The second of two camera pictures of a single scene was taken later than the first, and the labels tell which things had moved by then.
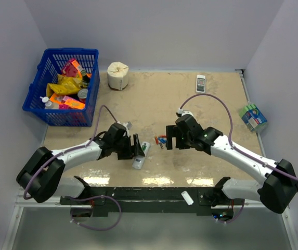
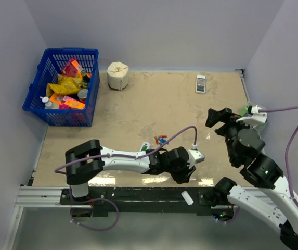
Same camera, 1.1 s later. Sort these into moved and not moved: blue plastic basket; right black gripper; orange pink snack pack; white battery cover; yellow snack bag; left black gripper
Moved: left black gripper; right black gripper
Not moved: yellow snack bag; orange pink snack pack; white battery cover; blue plastic basket
